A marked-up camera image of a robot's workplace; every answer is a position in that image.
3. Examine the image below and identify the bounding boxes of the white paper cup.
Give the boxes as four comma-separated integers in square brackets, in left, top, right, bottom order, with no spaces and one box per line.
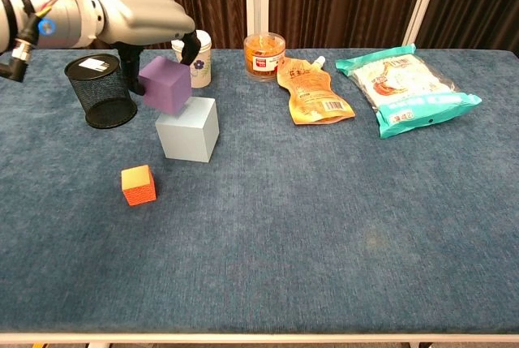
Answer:
[170,29,213,89]

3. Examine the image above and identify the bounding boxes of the orange spout pouch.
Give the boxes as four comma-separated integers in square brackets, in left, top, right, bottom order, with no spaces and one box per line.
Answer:
[277,55,357,127]

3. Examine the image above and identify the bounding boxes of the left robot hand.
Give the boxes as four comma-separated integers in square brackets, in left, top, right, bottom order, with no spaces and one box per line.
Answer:
[85,0,202,96]

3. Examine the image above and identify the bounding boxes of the orange yellow cube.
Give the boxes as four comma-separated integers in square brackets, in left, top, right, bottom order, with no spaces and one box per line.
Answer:
[120,164,157,207]

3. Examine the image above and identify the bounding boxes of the black mesh pen holder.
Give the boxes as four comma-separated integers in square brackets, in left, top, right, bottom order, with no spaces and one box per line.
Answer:
[64,54,138,129]

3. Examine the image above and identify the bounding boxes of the blue table cover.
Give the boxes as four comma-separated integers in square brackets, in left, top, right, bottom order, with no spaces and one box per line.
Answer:
[0,48,519,335]

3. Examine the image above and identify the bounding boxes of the teal noodle packet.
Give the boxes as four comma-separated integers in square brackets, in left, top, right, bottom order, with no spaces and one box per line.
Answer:
[335,42,483,140]

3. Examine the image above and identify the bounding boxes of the purple cube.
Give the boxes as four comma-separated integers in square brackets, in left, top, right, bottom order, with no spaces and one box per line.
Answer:
[138,55,192,116]

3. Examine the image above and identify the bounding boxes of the light blue cube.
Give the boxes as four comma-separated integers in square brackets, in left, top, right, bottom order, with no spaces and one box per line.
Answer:
[155,96,221,163]

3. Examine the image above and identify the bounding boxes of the clear jar orange contents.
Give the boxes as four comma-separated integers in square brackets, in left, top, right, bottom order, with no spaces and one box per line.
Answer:
[243,32,287,83]

